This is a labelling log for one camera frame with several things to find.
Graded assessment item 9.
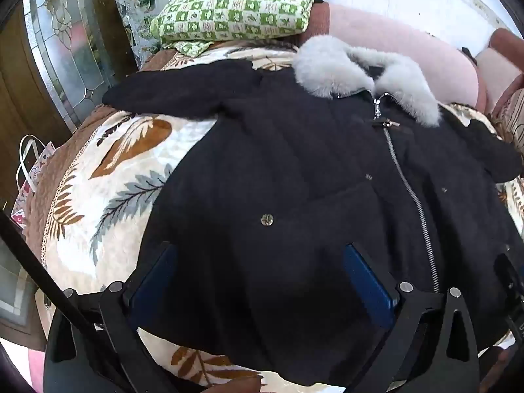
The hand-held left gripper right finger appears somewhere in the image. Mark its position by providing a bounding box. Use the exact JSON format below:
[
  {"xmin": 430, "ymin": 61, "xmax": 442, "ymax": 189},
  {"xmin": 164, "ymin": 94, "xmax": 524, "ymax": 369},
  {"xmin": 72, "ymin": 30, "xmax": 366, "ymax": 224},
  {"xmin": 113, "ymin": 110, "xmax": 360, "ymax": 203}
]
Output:
[{"xmin": 343, "ymin": 243, "xmax": 481, "ymax": 393}]

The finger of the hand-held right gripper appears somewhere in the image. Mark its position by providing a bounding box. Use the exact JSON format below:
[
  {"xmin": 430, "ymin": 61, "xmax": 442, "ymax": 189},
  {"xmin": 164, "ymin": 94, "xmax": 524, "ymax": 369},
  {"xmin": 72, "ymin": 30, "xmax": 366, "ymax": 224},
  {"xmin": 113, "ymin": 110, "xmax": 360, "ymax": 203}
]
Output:
[{"xmin": 493, "ymin": 253, "xmax": 524, "ymax": 345}]

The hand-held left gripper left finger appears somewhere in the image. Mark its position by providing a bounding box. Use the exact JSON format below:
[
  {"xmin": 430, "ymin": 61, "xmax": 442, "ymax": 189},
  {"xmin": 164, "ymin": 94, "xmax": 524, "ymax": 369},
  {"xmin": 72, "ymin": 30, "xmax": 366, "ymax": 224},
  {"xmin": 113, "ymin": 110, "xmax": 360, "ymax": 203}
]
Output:
[{"xmin": 44, "ymin": 241, "xmax": 181, "ymax": 393}]

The black coat with fur collar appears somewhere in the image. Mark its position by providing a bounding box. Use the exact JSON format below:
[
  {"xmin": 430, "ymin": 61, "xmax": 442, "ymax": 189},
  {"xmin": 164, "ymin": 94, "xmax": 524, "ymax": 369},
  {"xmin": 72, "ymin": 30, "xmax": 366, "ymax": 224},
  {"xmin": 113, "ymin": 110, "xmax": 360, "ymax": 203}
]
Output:
[{"xmin": 102, "ymin": 35, "xmax": 524, "ymax": 387}]

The leaf print blanket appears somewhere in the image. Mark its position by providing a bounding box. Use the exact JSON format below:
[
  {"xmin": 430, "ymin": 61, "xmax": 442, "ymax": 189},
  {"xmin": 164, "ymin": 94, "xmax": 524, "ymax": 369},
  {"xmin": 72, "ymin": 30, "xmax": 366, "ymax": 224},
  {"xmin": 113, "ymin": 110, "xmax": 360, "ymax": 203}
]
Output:
[{"xmin": 39, "ymin": 45, "xmax": 524, "ymax": 393}]

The brown quilted bedspread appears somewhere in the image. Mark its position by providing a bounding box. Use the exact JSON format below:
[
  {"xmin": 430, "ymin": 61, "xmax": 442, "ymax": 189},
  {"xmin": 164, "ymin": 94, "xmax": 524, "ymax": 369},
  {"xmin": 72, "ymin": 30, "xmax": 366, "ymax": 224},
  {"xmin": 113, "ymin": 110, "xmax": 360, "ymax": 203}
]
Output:
[{"xmin": 22, "ymin": 47, "xmax": 185, "ymax": 250}]

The floral paper bag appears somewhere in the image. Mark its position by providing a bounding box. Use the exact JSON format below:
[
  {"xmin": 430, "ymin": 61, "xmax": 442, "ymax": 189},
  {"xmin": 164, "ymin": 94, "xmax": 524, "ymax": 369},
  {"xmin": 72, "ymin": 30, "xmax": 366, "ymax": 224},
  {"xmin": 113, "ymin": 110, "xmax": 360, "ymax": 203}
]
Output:
[{"xmin": 11, "ymin": 134, "xmax": 56, "ymax": 234}]

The striped beige pillow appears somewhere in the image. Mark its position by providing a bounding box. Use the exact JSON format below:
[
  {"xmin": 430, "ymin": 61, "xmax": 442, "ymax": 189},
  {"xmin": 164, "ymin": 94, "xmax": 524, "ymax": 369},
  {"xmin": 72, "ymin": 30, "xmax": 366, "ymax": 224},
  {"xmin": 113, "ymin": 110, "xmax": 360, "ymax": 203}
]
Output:
[{"xmin": 493, "ymin": 88, "xmax": 524, "ymax": 152}]

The small pink pillow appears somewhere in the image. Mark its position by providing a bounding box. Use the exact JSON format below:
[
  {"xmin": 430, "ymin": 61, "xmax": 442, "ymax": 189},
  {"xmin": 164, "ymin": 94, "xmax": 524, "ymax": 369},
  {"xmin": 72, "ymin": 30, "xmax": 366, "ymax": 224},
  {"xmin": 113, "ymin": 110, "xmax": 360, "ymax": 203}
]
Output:
[{"xmin": 475, "ymin": 28, "xmax": 524, "ymax": 115}]

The patterned glass door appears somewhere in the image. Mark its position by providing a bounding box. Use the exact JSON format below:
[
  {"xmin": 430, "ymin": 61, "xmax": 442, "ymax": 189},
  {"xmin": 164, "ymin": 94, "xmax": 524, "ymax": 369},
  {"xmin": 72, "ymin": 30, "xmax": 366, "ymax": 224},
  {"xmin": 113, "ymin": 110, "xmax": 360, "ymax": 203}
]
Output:
[{"xmin": 22, "ymin": 0, "xmax": 123, "ymax": 132}]

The long pink pillow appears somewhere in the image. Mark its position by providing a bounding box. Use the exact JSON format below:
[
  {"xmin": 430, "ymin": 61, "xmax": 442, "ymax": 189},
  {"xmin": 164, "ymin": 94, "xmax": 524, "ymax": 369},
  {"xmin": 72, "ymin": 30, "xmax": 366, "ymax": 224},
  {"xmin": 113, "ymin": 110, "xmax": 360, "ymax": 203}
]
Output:
[{"xmin": 301, "ymin": 2, "xmax": 488, "ymax": 111}]

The floral curtain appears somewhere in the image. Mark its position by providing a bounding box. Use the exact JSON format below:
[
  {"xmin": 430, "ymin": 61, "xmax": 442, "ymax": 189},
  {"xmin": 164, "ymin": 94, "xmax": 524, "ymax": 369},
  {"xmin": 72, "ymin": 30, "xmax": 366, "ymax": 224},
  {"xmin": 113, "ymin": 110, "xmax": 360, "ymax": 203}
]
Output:
[{"xmin": 115, "ymin": 0, "xmax": 158, "ymax": 70}]

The green checkered folded quilt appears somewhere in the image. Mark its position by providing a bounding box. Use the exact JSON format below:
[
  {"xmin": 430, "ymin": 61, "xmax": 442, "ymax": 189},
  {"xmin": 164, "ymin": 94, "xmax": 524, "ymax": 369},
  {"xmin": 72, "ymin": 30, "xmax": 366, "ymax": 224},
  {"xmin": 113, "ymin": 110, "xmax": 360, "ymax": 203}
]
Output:
[{"xmin": 149, "ymin": 0, "xmax": 322, "ymax": 58}]

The black cable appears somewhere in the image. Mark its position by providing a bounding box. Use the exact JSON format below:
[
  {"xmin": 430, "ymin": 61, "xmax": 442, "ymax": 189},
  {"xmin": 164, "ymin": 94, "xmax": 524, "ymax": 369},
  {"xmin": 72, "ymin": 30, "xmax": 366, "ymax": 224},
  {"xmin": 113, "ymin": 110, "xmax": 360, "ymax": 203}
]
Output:
[{"xmin": 0, "ymin": 207, "xmax": 103, "ymax": 336}]

